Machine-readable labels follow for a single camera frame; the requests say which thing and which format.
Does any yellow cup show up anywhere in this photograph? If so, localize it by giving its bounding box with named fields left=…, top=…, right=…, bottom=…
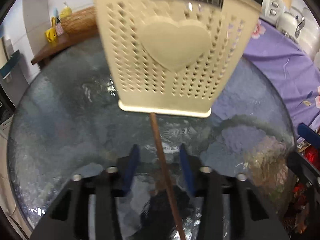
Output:
left=45, top=27, right=57, bottom=42

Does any brown wooden chopstick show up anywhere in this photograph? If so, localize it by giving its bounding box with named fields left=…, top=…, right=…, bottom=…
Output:
left=149, top=112, right=187, bottom=240

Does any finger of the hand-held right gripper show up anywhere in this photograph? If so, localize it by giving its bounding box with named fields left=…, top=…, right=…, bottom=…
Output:
left=287, top=151, right=320, bottom=180
left=297, top=123, right=320, bottom=147

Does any stack of toilet paper rolls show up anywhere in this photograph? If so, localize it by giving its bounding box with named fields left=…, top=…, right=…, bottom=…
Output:
left=297, top=5, right=320, bottom=63

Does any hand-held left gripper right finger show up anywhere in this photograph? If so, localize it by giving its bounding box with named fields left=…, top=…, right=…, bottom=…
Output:
left=179, top=143, right=290, bottom=240

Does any white microwave oven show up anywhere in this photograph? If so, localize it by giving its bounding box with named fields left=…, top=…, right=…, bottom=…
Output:
left=260, top=0, right=285, bottom=24

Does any dark wooden washstand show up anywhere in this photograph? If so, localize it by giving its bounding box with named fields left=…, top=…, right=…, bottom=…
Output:
left=31, top=30, right=103, bottom=68

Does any purple floral cloth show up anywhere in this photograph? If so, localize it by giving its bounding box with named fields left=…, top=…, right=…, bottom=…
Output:
left=241, top=17, right=320, bottom=140

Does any cream plastic utensil basket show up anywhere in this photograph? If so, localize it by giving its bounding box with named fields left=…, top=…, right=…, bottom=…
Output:
left=89, top=0, right=262, bottom=118

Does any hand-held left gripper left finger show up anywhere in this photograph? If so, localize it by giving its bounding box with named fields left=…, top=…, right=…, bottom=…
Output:
left=30, top=144, right=141, bottom=240

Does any teal cup holder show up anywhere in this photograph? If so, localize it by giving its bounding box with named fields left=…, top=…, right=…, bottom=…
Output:
left=0, top=50, right=22, bottom=78

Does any woven pattern wash basin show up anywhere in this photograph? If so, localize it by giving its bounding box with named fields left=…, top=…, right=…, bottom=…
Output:
left=60, top=6, right=98, bottom=34

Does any white electric kettle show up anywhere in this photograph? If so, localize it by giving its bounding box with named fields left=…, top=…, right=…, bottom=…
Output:
left=276, top=11, right=305, bottom=43

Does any yellow soap pump bottle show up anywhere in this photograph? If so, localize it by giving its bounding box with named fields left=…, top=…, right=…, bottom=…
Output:
left=60, top=2, right=73, bottom=18

